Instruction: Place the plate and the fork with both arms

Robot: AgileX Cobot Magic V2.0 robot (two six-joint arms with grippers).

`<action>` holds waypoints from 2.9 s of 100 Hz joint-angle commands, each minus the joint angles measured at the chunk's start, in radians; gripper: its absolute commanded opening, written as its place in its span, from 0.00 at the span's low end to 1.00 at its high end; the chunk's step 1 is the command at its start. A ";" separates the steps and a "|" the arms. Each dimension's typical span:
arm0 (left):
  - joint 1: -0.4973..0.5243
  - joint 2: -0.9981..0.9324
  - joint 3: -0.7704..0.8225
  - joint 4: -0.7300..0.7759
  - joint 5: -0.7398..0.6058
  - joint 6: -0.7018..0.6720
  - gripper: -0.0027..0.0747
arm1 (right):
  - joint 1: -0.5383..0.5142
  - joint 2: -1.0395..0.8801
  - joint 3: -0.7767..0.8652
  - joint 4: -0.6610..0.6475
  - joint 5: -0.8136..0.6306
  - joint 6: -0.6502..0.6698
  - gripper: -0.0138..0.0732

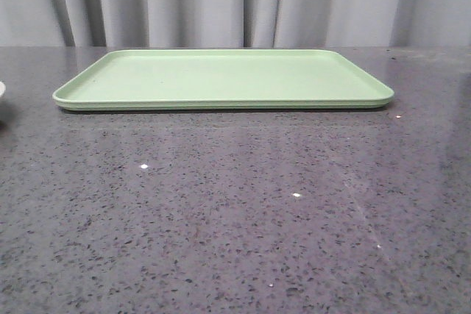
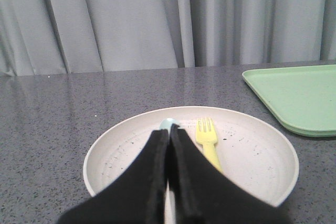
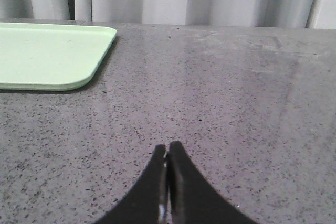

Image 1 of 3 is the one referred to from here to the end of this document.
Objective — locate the pale pink speckled plate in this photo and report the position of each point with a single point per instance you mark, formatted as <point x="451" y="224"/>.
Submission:
<point x="2" y="90"/>

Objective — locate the light green plastic tray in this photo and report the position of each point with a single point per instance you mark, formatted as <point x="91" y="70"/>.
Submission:
<point x="211" y="79"/>

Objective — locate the grey pleated curtain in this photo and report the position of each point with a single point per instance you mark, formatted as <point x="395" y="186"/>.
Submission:
<point x="235" y="23"/>

